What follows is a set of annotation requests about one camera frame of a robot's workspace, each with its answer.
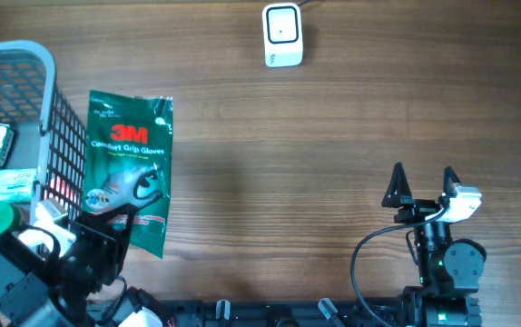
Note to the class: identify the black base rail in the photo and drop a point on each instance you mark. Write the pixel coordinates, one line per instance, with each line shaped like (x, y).
(273, 314)

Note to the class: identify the small green white box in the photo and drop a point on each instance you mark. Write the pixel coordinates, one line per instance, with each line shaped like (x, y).
(0, 146)

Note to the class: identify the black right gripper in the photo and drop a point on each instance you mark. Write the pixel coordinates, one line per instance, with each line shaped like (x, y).
(417, 208)

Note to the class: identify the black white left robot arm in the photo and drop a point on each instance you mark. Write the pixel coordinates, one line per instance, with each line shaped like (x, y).
(54, 291)

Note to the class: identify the green 3M gloves packet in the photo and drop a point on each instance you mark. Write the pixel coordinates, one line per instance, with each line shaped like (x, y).
(130, 135)

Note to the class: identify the light green wipes packet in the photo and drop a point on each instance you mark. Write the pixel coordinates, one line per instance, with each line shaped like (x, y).
(16, 185)

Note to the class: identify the grey plastic shopping basket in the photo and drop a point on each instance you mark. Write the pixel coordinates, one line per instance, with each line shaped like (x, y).
(49, 136)

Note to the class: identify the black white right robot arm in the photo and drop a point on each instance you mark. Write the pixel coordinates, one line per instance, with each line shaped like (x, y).
(449, 270)

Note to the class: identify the white barcode scanner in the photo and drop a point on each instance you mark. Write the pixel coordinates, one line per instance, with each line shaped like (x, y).
(282, 35)

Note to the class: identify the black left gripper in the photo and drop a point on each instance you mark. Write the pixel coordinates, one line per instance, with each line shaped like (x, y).
(95, 227)

